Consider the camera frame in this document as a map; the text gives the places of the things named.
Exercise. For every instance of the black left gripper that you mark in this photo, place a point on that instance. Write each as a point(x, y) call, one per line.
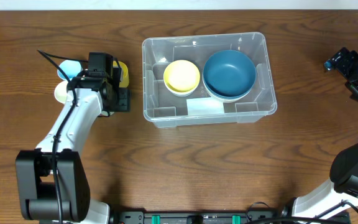
point(122, 100)

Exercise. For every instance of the yellow plastic cup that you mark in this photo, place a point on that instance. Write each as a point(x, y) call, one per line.
point(124, 79)

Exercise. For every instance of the green plastic cup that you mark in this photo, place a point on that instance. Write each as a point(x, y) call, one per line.
point(105, 114)

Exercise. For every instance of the yellow small bowl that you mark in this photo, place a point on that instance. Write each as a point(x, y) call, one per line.
point(180, 72)

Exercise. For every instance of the white small bowl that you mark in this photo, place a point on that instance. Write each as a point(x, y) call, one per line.
point(181, 89)

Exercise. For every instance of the dark blue bowl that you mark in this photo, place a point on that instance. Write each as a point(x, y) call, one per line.
point(229, 74)
point(251, 87)

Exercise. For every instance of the beige bowl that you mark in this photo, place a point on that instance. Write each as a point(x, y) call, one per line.
point(221, 98)

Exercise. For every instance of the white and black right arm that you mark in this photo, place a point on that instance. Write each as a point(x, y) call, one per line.
point(340, 191)

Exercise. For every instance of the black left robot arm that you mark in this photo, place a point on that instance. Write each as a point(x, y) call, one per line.
point(51, 180)

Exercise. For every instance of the clear plastic storage container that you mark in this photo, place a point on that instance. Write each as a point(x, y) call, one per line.
point(166, 110)

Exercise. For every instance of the light blue plastic cup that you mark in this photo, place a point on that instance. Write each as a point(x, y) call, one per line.
point(71, 68)

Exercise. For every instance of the white plastic cup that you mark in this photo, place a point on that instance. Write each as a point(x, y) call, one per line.
point(60, 92)

